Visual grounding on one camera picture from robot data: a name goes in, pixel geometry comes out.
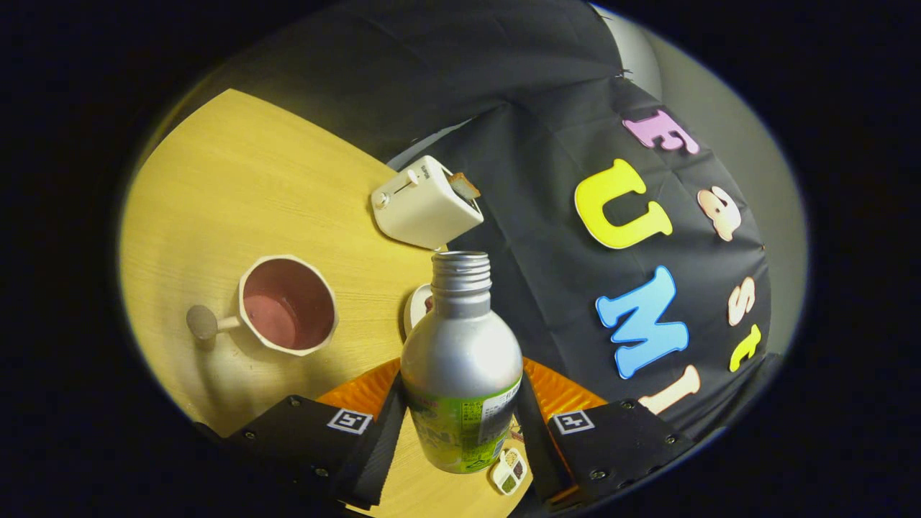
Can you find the toast slice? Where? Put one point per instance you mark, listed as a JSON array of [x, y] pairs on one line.
[[464, 185]]

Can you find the black backdrop cloth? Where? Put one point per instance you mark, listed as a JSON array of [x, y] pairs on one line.
[[532, 252]]

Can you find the white divided tray with grains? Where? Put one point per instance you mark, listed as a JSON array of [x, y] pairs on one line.
[[507, 471]]

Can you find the wooden table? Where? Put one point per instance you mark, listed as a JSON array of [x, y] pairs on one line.
[[237, 187]]

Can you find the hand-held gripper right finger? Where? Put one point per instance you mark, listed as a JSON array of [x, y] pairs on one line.
[[536, 439]]

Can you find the white toaster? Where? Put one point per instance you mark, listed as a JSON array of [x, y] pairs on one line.
[[417, 216]]

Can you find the silver bottle with green label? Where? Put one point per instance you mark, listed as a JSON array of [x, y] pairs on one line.
[[460, 352]]

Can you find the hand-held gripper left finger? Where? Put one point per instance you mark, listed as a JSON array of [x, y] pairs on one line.
[[385, 439]]

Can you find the white oval plate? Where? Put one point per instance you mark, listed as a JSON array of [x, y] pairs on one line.
[[413, 309]]

